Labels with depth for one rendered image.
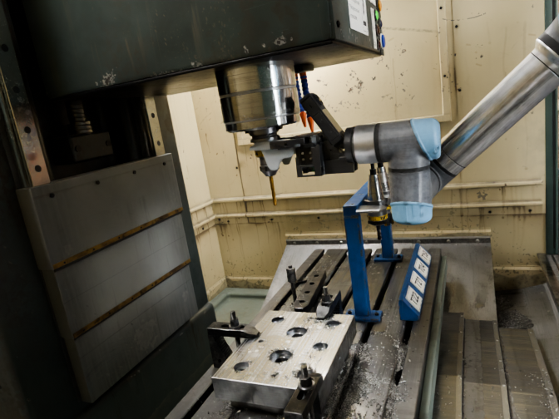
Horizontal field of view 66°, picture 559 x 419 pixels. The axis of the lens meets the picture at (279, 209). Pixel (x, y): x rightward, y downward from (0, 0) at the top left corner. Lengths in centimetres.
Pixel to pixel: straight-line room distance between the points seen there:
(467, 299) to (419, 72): 87
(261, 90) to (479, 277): 123
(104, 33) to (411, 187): 65
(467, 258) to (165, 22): 143
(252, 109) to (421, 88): 110
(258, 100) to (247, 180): 130
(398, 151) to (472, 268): 109
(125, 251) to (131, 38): 53
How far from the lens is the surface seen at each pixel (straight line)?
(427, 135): 80
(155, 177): 128
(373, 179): 117
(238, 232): 222
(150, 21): 90
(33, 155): 104
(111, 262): 116
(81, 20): 101
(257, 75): 84
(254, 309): 214
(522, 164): 187
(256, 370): 94
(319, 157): 85
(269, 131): 89
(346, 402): 97
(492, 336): 154
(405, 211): 83
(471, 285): 178
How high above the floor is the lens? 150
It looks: 13 degrees down
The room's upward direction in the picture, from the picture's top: 9 degrees counter-clockwise
